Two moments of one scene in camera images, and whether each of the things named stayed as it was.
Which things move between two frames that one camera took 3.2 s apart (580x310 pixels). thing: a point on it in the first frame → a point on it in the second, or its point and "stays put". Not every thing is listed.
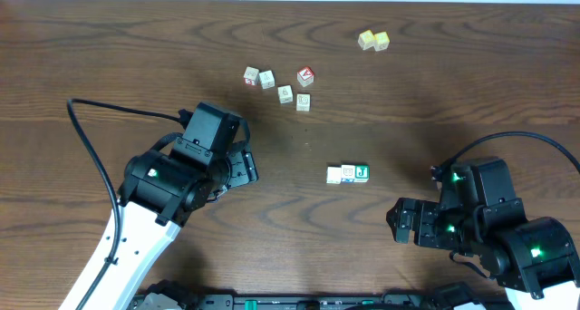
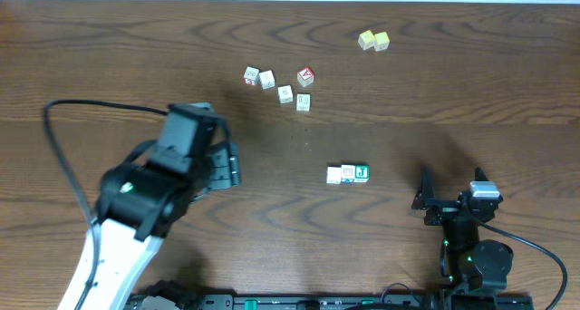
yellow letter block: (347, 173) stays put
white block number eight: (362, 173) stays put
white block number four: (333, 175) stays put
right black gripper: (432, 212) → (428, 198)
